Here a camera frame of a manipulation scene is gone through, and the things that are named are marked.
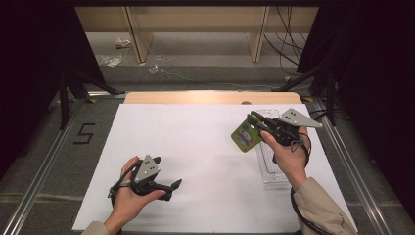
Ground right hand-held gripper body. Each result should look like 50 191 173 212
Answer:
260 108 324 147

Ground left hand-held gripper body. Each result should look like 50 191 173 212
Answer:
131 154 164 199

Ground green snack packet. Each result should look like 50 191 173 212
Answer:
230 117 264 154

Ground clear plastic tray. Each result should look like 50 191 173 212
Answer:
251 109 297 185

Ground person's right hand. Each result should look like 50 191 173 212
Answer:
260 126 310 192

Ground person's left hand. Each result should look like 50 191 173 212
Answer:
104 156 166 229

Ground white table sheet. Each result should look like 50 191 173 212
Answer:
71 103 359 233

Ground black metal stand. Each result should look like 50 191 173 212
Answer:
272 62 337 127
58 67 126 130

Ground black curtain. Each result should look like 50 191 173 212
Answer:
296 0 415 223
0 0 106 179

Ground large crumpled plastic wrapper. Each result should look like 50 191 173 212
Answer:
96 53 123 69

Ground beige wooden shelf unit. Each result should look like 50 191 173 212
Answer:
74 6 319 64

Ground small crumpled plastic wrapper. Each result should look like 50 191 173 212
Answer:
115 37 132 49

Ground left hand-held gripper cable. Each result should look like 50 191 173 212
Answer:
107 161 141 208

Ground hand-held gripper cable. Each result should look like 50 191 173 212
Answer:
272 131 324 235
107 161 141 208

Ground black floor cables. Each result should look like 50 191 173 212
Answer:
307 107 350 124

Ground hanging black cables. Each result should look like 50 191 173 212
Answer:
263 6 309 76

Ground right hand-held gripper cable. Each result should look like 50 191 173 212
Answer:
272 131 324 235

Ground aluminium floor rail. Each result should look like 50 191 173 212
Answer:
311 97 392 235
1 97 86 235

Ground thin white floor cable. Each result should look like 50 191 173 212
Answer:
143 45 311 91

